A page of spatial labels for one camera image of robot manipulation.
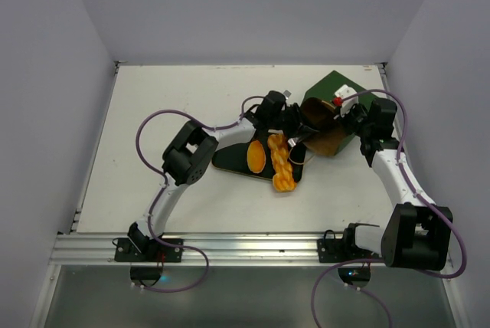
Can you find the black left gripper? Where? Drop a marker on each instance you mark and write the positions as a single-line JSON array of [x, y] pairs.
[[297, 128]]

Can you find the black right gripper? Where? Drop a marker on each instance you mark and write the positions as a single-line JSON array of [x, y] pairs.
[[348, 116]]

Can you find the green paper bag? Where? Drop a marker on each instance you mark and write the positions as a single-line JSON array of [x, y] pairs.
[[316, 105]]

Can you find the orange oval fake bread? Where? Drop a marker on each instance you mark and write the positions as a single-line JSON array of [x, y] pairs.
[[256, 157]]

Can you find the orange braided fake bread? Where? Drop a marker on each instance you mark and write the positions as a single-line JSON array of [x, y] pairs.
[[283, 180]]

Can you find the metal serving tongs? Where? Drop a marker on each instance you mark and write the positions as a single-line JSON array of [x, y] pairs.
[[294, 141]]

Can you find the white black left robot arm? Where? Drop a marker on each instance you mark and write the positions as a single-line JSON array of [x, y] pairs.
[[187, 157]]

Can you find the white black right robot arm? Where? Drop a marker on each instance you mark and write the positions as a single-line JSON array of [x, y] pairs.
[[417, 233]]

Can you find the dark green tray gold rim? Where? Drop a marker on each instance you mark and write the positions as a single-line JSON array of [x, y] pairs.
[[234, 159]]

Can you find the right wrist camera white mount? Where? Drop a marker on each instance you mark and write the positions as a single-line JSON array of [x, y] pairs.
[[344, 99]]

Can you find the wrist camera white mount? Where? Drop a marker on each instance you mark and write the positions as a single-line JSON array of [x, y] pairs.
[[344, 99], [287, 94]]

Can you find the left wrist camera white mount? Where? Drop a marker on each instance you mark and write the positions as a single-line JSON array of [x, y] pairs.
[[287, 94]]

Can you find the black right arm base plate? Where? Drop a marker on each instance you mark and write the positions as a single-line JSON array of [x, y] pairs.
[[334, 247]]

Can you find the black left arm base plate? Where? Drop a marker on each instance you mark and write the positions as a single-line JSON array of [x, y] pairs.
[[149, 249]]

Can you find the aluminium front mounting rail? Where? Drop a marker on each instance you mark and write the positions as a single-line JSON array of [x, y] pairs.
[[222, 250]]

